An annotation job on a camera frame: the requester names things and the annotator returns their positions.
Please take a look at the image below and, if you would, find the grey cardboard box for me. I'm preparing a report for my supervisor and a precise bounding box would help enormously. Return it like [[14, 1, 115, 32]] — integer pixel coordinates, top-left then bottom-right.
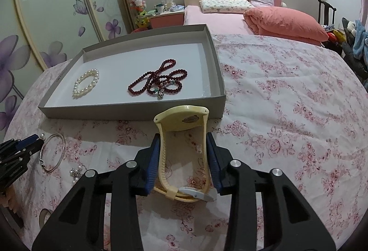
[[38, 24, 226, 121]]

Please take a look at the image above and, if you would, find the silver charm bracelet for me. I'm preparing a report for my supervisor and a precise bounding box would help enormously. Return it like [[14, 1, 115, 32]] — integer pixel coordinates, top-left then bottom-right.
[[69, 166, 85, 183]]

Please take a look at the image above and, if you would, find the white pearl bracelet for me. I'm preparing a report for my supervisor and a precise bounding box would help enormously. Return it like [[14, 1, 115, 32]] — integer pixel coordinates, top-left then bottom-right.
[[72, 68, 100, 99]]

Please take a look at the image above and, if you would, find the pink and cream nightstand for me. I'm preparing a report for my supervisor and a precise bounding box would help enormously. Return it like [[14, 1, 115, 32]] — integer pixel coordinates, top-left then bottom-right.
[[149, 11, 185, 29]]

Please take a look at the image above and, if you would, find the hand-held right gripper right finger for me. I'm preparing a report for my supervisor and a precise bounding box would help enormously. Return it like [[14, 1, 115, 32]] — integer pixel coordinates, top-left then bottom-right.
[[206, 133, 337, 251]]

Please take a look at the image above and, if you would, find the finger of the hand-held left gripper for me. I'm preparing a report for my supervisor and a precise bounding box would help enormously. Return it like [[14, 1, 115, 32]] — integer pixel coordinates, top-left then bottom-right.
[[0, 137, 45, 155], [0, 152, 33, 181]]

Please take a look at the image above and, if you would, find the pile of clothes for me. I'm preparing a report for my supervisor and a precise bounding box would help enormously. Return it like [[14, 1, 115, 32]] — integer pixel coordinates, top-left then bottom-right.
[[324, 17, 368, 80]]

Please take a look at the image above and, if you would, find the floral white pillow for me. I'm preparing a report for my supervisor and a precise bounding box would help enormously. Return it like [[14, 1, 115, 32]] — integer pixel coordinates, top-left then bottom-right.
[[199, 0, 255, 14]]

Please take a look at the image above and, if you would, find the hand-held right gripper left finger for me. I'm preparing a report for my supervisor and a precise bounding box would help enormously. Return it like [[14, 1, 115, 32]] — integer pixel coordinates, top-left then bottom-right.
[[32, 133, 160, 251]]

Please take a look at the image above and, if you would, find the dark red bead necklace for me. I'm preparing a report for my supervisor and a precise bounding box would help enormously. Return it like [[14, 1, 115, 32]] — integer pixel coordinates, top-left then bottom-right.
[[128, 59, 188, 99]]

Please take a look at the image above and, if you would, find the pink floral blanket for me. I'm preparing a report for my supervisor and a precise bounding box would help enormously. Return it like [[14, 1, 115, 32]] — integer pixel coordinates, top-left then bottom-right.
[[5, 34, 368, 251]]

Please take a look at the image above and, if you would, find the dark wooden chair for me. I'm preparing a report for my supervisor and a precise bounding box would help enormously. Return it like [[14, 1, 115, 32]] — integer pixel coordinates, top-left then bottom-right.
[[317, 0, 337, 28]]

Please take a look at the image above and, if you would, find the silver bangle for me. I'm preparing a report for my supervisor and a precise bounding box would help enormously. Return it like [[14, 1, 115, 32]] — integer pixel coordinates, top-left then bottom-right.
[[40, 134, 65, 173]]

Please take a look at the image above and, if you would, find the floral sliding door wardrobe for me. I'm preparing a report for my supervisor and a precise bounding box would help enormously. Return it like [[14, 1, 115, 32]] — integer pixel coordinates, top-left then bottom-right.
[[0, 0, 136, 132]]

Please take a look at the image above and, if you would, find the cream yellow wristwatch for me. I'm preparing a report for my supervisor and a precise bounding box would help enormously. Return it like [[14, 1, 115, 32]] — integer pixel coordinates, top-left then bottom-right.
[[153, 105, 219, 202]]

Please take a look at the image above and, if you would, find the bed with pink sheet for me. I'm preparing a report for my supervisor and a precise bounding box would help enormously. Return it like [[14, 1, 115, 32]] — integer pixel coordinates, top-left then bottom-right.
[[183, 5, 259, 36]]

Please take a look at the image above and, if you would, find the folded pink duvet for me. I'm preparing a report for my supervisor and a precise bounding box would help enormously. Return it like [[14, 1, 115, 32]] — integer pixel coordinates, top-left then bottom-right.
[[243, 6, 330, 46]]

